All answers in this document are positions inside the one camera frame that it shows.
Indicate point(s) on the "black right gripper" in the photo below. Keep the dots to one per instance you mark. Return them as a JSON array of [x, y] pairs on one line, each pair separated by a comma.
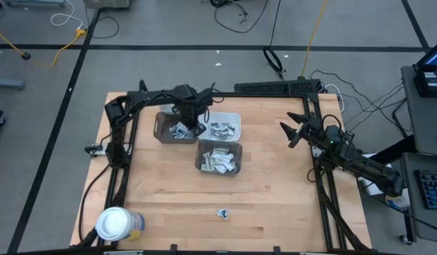
[[308, 131]]

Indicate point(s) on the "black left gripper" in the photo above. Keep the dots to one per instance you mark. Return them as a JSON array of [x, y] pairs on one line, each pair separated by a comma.
[[191, 104]]

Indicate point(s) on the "plain white packet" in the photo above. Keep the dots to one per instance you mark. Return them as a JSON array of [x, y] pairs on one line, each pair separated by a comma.
[[206, 158], [216, 158], [221, 167]]

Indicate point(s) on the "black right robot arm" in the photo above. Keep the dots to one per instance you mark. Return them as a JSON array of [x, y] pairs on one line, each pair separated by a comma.
[[374, 170]]

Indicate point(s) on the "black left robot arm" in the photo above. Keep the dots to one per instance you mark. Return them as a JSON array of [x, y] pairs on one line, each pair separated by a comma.
[[151, 95]]

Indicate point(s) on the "dark translucent plastic bin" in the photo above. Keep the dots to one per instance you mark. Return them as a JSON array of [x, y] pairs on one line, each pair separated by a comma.
[[237, 147], [161, 136]]

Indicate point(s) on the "black perforated metal bar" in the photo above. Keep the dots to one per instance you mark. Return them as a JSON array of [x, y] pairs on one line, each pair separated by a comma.
[[275, 87]]

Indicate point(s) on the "white plastic bin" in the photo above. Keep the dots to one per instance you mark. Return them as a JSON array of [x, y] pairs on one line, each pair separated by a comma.
[[236, 118]]

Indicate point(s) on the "black diagonal beam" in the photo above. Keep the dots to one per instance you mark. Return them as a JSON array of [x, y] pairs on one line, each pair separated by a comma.
[[398, 148]]

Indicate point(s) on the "white-lidded round canister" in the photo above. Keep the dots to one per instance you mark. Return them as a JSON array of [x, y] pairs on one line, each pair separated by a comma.
[[115, 223]]

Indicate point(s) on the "grey desk with laptop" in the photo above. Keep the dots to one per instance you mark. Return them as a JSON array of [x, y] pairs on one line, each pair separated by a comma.
[[423, 124]]

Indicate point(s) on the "yellow white wipes tub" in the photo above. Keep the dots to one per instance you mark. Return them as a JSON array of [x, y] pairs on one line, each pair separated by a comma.
[[398, 203]]

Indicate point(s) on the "black laptop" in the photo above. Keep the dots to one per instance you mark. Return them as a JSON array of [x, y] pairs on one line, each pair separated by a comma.
[[432, 76]]

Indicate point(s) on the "grey box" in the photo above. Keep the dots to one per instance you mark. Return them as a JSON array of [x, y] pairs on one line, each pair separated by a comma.
[[106, 3]]

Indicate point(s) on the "black keyboard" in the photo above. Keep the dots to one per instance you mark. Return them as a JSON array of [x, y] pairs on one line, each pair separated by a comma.
[[432, 189]]

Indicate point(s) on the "grey desk with keyboard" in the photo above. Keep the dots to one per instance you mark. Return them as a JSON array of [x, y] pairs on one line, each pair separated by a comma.
[[416, 219]]

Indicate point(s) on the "black caster wheel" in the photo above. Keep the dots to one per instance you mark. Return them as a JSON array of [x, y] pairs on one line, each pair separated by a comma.
[[405, 239]]

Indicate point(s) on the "black round plug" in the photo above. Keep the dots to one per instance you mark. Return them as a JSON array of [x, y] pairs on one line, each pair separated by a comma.
[[25, 55]]

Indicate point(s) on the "grey metal bar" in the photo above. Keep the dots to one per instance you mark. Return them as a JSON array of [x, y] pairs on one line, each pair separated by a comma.
[[7, 84]]

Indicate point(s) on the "grey platform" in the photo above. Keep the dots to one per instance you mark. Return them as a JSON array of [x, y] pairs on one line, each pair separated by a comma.
[[34, 3]]

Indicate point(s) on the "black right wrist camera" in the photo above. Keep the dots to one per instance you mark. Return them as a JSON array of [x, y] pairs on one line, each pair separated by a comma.
[[333, 134]]

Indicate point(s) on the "black aluminium table frame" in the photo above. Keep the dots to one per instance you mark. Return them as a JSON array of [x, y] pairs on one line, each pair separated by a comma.
[[257, 94]]

